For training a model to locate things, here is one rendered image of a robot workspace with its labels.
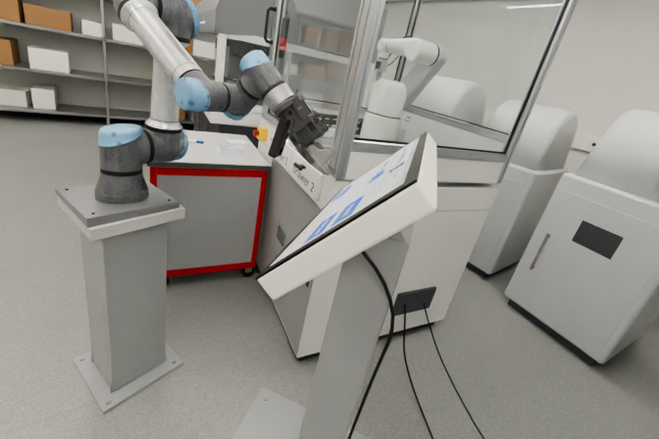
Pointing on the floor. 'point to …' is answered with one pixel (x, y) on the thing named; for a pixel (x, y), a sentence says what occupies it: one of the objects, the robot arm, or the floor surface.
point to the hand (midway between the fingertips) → (324, 171)
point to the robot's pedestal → (126, 306)
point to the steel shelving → (96, 38)
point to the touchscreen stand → (336, 354)
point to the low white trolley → (213, 206)
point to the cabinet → (457, 259)
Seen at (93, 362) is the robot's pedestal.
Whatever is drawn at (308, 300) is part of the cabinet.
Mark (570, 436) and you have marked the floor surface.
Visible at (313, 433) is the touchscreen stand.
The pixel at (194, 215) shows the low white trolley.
